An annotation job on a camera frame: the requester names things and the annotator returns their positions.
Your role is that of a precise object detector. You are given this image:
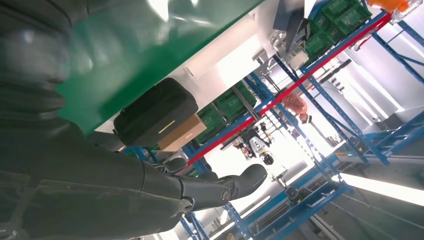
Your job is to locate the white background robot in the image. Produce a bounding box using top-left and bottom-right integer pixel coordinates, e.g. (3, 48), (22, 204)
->
(246, 134), (276, 167)

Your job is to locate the brown cardboard box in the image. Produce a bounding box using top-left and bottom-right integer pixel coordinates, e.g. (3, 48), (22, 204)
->
(157, 114), (208, 153)

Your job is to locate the blue metal rack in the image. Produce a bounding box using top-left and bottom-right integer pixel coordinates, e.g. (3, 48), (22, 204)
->
(178, 155), (355, 240)
(122, 9), (398, 176)
(334, 19), (424, 167)

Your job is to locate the white table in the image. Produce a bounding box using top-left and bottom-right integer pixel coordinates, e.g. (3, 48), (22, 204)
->
(95, 0), (311, 134)

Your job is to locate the black zip case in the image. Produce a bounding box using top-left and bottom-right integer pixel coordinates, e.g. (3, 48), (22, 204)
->
(113, 77), (200, 148)

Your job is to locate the person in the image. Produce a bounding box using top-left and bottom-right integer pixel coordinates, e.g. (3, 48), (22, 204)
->
(281, 92), (314, 126)

